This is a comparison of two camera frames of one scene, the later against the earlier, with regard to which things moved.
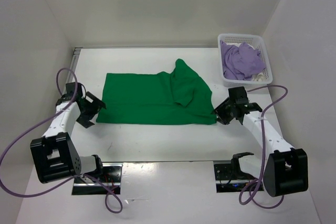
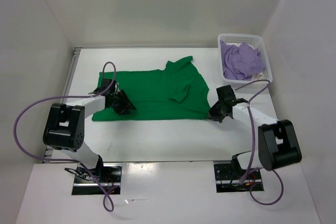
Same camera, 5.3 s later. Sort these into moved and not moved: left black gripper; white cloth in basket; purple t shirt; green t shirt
Moved: left black gripper
Not moved: white cloth in basket; green t shirt; purple t shirt
